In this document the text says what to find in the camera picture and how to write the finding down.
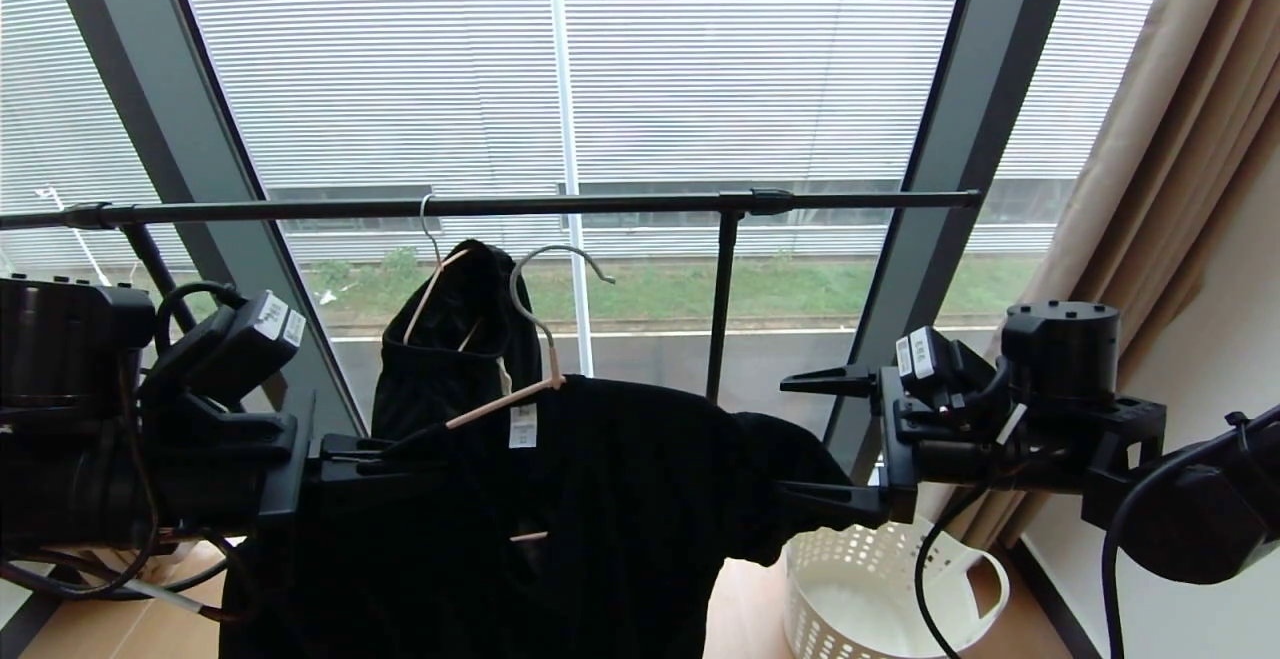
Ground beige curtain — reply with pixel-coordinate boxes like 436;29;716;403
920;0;1280;552

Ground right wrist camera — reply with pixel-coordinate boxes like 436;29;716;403
893;325;1011;416

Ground pink clothes hanger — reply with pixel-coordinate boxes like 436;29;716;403
402;193;481;352
445;244;617;543

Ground black garment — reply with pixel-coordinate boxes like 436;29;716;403
218;374;857;659

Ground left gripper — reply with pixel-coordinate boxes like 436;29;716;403
0;394;317;552

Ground black clothes rack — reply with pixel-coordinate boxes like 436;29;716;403
0;187;983;407

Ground white laundry basket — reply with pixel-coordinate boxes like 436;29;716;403
783;524;1012;659

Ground window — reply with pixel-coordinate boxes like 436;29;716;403
0;0;1186;486

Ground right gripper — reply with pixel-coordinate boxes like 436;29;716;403
773;364;1092;532

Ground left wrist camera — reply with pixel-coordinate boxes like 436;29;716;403
140;289;307;412

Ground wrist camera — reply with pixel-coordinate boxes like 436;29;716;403
893;325;1011;416
140;289;307;412

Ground black shorts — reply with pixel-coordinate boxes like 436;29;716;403
372;239;543;440

